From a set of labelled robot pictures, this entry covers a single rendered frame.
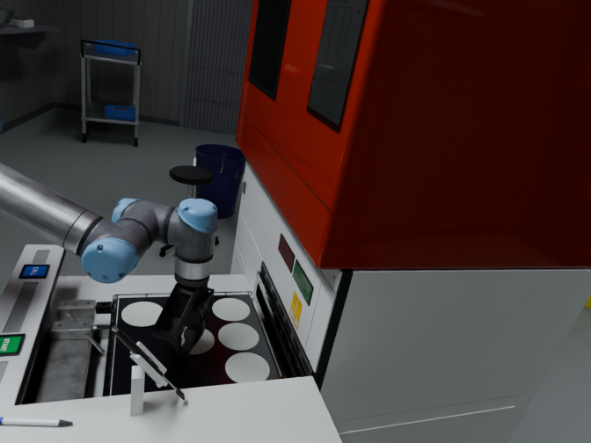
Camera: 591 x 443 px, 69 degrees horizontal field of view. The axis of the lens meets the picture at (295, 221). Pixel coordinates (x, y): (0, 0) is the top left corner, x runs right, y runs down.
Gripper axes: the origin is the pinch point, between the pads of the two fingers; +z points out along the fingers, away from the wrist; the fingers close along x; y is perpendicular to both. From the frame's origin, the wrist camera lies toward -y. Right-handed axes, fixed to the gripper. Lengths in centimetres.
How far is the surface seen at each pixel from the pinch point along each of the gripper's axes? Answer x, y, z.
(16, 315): 33.7, -7.6, -4.3
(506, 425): -86, 31, 21
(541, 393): -159, 143, 91
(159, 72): 276, 517, 19
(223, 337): -6.4, 10.2, 1.3
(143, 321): 13.2, 7.8, 1.2
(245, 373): -14.9, 1.3, 1.3
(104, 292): 34.2, 23.7, 9.3
